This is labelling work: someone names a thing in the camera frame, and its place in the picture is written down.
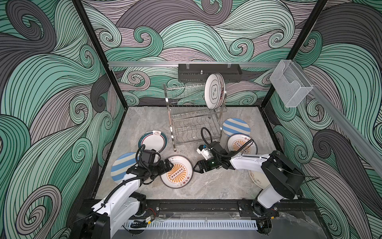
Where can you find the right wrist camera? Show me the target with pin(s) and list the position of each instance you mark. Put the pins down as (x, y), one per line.
(205, 152)

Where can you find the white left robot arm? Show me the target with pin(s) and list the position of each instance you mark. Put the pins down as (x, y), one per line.
(106, 217)

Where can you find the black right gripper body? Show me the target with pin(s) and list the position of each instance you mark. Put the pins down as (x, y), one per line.
(214, 163)

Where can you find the white slotted cable duct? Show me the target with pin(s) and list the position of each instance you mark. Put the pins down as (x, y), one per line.
(202, 225)

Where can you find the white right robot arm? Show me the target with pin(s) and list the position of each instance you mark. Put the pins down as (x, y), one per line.
(285, 177)

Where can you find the cream plate small drawings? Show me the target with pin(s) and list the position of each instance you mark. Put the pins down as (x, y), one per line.
(259, 179)

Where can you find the blue white striped plate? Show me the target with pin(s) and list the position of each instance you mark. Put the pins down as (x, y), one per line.
(233, 126)

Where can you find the sunburst plate red green rim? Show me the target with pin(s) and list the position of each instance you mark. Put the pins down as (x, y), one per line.
(236, 141)

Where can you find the clear acrylic wall holder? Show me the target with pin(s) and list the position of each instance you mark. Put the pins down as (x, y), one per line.
(291, 83)

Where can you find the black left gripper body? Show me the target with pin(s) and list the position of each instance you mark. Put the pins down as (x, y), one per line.
(156, 169)

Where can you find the black wall-mounted tray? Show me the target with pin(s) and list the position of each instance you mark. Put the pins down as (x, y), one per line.
(199, 73)

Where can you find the white plate red characters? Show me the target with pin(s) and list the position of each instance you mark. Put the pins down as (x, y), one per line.
(222, 90)

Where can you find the white plate teal red rim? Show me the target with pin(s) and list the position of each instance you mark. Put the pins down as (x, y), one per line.
(155, 140)

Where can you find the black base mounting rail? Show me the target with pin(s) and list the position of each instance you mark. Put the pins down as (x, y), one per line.
(164, 208)

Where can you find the blue cream striped plate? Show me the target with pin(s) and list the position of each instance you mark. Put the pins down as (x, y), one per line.
(121, 165)

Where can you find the steel two-tier dish rack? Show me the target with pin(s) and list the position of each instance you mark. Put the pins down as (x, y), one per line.
(188, 114)

